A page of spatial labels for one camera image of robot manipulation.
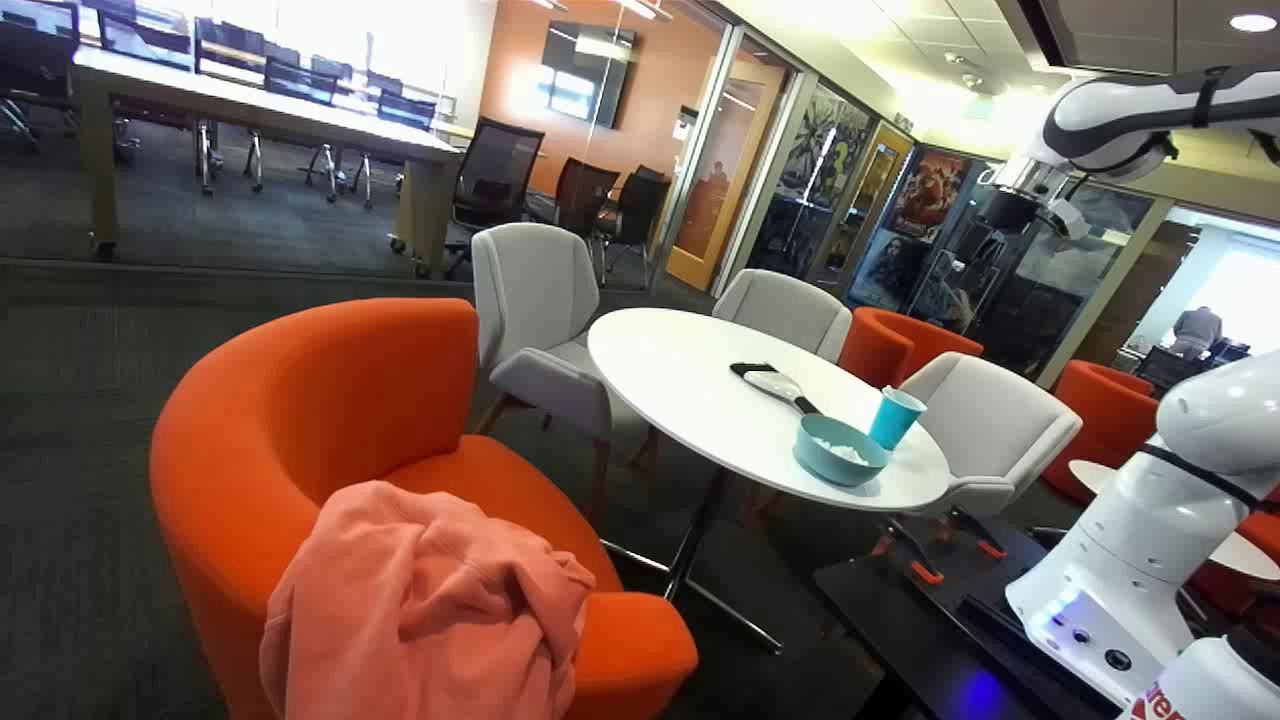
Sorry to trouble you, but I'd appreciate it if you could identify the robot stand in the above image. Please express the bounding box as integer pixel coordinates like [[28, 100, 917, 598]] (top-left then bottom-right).
[[812, 518, 1136, 720]]

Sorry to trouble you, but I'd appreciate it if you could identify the black office chair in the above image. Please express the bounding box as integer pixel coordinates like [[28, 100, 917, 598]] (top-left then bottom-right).
[[1135, 344, 1253, 393]]

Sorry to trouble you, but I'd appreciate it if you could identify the wooden door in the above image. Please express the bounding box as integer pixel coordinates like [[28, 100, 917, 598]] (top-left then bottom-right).
[[664, 48, 793, 293]]

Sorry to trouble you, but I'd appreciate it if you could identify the wall monitor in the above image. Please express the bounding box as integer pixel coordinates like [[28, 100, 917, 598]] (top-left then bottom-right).
[[539, 21, 638, 131]]

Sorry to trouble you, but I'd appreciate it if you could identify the row of black mesh chairs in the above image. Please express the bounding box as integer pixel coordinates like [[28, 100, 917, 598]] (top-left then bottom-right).
[[443, 116, 673, 288]]

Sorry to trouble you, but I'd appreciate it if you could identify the large orange armchair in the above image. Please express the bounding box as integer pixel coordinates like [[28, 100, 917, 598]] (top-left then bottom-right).
[[149, 297, 700, 720]]

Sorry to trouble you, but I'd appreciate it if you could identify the black and white mural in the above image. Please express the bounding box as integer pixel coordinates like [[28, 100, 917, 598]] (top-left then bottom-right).
[[748, 84, 874, 279]]

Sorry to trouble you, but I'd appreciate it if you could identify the teal bowl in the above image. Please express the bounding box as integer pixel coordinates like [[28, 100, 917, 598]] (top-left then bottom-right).
[[792, 413, 892, 489]]

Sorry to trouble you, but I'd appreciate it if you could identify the silver spatula black handle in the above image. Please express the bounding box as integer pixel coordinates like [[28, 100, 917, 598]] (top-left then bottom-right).
[[729, 361, 823, 417]]

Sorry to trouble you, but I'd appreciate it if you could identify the blue paper cup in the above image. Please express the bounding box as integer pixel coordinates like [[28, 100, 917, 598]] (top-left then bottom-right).
[[867, 385, 929, 452]]

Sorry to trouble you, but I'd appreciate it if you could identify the dark movie poster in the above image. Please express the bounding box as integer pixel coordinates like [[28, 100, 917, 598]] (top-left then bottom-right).
[[847, 229, 933, 313]]

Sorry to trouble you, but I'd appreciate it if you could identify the peach sweatshirt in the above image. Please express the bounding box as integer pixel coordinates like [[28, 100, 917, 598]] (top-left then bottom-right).
[[259, 481, 598, 720]]

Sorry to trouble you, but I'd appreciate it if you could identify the row of office chairs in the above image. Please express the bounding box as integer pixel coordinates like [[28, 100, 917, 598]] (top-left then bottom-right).
[[0, 0, 442, 209]]

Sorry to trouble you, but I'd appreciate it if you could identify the long wooden table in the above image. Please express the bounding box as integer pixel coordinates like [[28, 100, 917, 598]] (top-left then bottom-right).
[[69, 44, 464, 279]]

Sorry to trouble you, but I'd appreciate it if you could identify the person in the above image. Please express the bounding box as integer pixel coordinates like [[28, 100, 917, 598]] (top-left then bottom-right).
[[1169, 305, 1225, 361]]

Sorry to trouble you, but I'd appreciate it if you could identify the grey armchair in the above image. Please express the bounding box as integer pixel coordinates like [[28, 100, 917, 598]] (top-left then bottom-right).
[[469, 221, 653, 503], [880, 351, 1084, 566], [711, 267, 854, 364]]

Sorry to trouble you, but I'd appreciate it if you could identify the red movie poster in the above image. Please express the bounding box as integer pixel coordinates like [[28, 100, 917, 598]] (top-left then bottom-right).
[[884, 147, 972, 242]]

